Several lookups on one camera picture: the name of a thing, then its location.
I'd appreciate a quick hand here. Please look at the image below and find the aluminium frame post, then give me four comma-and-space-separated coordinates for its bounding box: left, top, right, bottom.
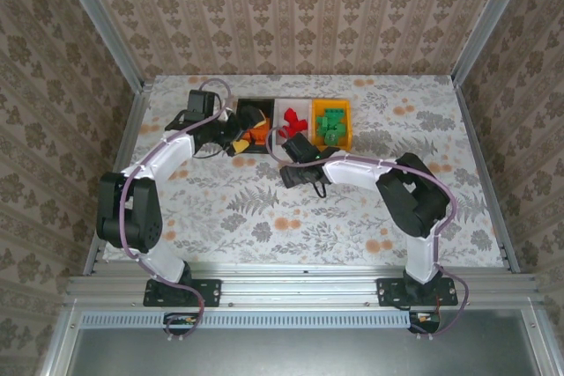
451, 0, 537, 86
50, 0, 147, 92

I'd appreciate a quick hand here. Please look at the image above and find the aluminium lower frame rail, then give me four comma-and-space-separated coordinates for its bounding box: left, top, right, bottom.
37, 305, 85, 376
522, 305, 564, 376

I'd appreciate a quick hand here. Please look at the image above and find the grey metal panel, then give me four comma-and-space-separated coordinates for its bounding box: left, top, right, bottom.
65, 309, 545, 376

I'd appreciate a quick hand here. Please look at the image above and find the floral patterned table cover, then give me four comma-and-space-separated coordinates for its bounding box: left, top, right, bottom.
101, 74, 507, 268

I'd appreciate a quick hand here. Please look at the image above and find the white translucent plastic bin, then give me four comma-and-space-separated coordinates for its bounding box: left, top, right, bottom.
272, 98, 315, 152

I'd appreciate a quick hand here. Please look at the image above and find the orange plastic bin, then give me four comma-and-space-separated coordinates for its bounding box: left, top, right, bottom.
311, 99, 353, 151

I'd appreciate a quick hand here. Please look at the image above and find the white slotted cable duct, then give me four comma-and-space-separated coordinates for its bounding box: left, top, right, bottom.
80, 310, 412, 329

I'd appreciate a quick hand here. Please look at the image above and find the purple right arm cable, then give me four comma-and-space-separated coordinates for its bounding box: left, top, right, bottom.
266, 126, 471, 342

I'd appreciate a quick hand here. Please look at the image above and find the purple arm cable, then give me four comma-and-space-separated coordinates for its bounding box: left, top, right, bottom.
118, 78, 234, 343
266, 126, 471, 342

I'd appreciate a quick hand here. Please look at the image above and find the black plastic bin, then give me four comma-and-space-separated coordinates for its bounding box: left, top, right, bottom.
236, 98, 278, 156

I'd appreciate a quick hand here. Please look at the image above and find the aluminium frame cross rail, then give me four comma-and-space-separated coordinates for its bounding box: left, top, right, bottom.
65, 261, 541, 308

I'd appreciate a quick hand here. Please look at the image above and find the aluminium table side rail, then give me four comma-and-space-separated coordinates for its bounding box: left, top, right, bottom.
83, 80, 154, 275
451, 76, 522, 274

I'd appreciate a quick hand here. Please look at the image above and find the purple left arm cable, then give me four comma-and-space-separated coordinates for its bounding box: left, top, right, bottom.
118, 78, 234, 343

